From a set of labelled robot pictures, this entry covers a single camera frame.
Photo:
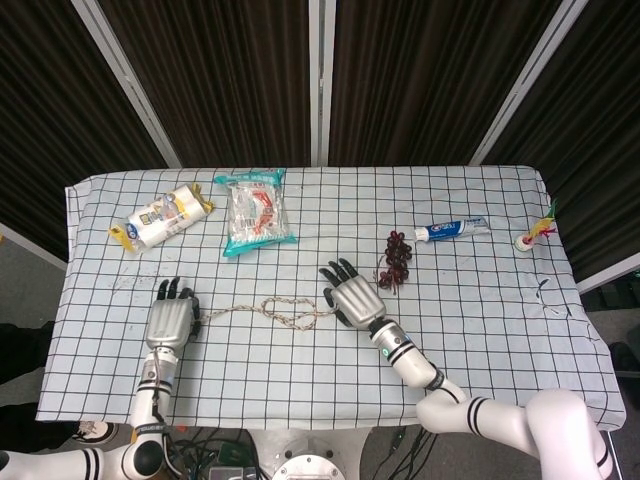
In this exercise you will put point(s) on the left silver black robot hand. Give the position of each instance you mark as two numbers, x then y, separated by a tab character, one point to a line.
170	320

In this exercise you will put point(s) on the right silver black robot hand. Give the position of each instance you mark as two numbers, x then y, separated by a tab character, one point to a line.
357	300

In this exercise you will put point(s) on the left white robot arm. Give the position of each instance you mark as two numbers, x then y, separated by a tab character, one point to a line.
150	400

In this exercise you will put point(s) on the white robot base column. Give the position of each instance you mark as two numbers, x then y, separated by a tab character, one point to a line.
310	450

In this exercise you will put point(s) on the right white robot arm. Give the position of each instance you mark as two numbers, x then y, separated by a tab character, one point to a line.
415	362

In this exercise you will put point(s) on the dark red grape bunch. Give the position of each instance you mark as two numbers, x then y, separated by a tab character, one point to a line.
397	252

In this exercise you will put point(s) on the white yellow snack pack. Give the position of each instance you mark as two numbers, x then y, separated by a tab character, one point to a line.
160	222

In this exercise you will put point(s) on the white black checkered tablecloth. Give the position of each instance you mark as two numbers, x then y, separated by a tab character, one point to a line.
300	380

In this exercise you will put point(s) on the blue white toothpaste tube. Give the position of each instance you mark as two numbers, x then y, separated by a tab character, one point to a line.
450	229

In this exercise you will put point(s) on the teal cotton swab bag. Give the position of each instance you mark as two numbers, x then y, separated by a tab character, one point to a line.
255	215

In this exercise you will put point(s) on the white black sneaker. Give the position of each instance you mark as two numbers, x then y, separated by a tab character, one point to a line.
95	432

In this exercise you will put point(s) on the green circuit board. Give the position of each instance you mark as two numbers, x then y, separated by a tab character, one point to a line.
231	452

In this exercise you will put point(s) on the dark trouser leg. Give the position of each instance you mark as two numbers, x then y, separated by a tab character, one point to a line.
20	350

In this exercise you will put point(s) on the grey electronics box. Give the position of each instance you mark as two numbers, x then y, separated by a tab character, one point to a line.
232	472

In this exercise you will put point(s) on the colourful feather shuttlecock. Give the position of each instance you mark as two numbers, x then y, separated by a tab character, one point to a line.
525	243

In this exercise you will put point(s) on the dark partition screen white frame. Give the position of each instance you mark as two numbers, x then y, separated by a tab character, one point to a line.
50	125
425	75
225	75
600	125

